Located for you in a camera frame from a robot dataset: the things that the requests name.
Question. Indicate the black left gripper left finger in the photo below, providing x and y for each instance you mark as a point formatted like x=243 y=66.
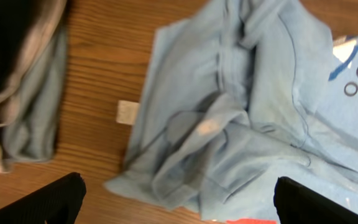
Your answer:
x=57 y=203

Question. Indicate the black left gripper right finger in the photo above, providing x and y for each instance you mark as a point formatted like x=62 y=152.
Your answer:
x=297 y=204

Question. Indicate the light blue t-shirt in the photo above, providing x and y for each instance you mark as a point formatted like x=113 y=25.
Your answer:
x=235 y=97

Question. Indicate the grey-blue folded garment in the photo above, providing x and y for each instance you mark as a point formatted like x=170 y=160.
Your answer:
x=31 y=137

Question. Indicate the small white tag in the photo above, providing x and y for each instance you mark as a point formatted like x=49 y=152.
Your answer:
x=126 y=112

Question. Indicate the beige folded garment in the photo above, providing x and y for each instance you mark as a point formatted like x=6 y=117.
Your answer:
x=51 y=16

